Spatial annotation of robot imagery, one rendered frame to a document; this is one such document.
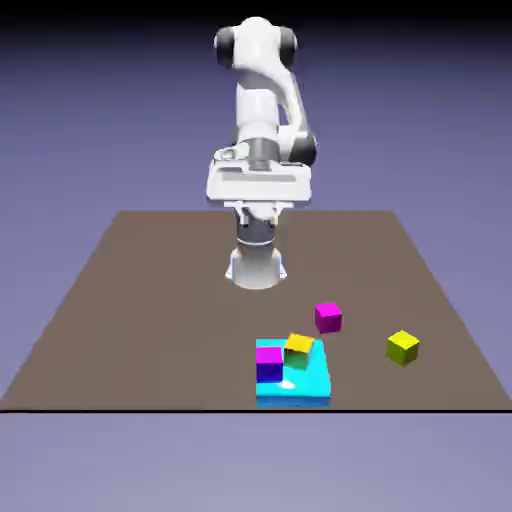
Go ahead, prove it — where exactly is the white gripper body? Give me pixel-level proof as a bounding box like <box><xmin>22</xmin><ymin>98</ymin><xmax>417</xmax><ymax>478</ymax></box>
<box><xmin>205</xmin><ymin>158</ymin><xmax>314</xmax><ymax>210</ymax></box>

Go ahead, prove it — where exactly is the small magenta cube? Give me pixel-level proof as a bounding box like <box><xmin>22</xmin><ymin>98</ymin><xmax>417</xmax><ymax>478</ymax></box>
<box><xmin>314</xmin><ymin>302</ymin><xmax>344</xmax><ymax>335</ymax></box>
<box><xmin>255</xmin><ymin>345</ymin><xmax>285</xmax><ymax>384</ymax></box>

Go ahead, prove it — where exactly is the small orange-yellow cube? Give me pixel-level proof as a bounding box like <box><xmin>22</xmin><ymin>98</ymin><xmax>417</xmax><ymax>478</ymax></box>
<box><xmin>282</xmin><ymin>332</ymin><xmax>316</xmax><ymax>372</ymax></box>

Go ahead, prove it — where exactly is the small yellow-green cube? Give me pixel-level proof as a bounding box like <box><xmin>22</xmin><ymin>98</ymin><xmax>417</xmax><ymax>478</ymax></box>
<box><xmin>385</xmin><ymin>329</ymin><xmax>421</xmax><ymax>368</ymax></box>

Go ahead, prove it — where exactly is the large cyan box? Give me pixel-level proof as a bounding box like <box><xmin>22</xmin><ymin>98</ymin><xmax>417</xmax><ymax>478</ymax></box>
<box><xmin>255</xmin><ymin>337</ymin><xmax>333</xmax><ymax>410</ymax></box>

